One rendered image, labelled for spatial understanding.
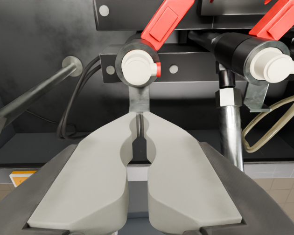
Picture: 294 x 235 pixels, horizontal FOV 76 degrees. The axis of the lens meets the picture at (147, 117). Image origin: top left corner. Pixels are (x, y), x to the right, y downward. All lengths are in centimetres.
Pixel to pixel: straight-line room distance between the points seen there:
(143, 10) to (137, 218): 66
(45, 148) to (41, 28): 24
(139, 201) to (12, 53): 59
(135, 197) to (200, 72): 60
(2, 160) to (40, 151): 7
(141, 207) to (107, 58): 59
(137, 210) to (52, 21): 61
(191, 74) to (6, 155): 39
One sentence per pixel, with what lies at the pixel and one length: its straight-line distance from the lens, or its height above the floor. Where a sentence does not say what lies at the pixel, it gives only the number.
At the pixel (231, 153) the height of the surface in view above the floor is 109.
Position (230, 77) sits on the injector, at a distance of 19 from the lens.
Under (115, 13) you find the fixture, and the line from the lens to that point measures 24.
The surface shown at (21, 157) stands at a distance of 46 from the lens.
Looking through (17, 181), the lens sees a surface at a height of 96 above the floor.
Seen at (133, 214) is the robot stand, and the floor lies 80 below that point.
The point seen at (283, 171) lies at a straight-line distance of 46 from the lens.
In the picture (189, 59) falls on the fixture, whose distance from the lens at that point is 25.
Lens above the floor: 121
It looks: 61 degrees down
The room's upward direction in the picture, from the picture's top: 178 degrees clockwise
